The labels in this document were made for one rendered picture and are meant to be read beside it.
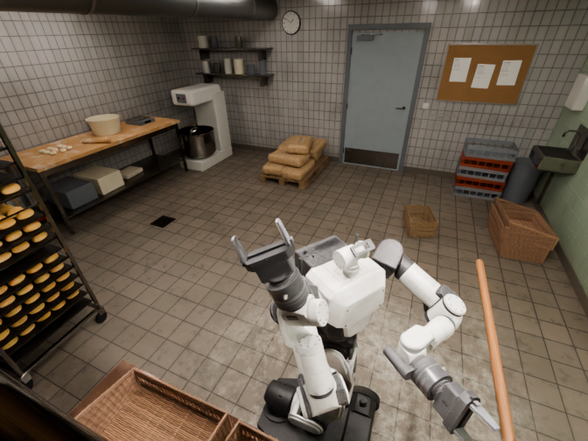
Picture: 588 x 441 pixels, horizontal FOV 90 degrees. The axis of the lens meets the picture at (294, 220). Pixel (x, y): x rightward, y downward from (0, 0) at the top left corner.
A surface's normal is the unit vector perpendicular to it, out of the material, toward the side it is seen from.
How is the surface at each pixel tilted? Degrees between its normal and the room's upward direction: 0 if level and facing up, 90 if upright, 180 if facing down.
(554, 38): 90
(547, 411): 0
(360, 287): 45
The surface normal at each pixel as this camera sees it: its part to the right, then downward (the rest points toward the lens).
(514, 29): -0.40, 0.50
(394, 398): -0.02, -0.84
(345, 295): 0.37, -0.27
